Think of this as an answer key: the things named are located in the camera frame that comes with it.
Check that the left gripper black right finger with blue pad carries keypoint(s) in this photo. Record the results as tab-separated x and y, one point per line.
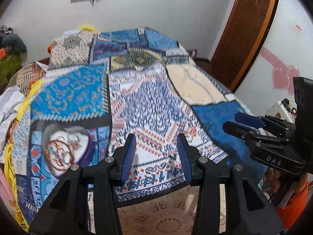
247	209

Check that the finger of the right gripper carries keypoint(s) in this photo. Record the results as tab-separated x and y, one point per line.
256	120
249	132

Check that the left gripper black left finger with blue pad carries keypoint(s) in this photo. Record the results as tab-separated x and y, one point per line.
65	209

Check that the person's right hand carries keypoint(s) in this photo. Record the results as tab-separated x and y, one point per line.
271	178

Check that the yellow cloth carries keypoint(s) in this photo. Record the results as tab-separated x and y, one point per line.
15	155

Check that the pink plush slipper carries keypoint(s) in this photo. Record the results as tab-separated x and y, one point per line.
6	190

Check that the purple heart-shaped tin box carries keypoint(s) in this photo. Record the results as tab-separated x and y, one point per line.
63	147

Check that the white wardrobe door with hearts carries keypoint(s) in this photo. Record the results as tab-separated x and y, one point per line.
286	53

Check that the brown wooden door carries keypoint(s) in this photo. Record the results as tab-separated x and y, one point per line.
246	30

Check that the white crumpled cloth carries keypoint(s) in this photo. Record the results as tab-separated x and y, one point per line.
11	100

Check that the patchwork patterned bed cover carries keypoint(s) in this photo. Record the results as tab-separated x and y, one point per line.
142	82

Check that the striped orange brown blanket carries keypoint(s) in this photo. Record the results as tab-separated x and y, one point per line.
26	76

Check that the green patterned cloth cabinet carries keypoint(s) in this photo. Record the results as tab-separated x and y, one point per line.
9	64

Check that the pile of clothes on cabinet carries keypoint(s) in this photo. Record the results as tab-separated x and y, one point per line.
11	40

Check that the yellow plush toy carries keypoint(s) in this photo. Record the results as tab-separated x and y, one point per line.
87	27

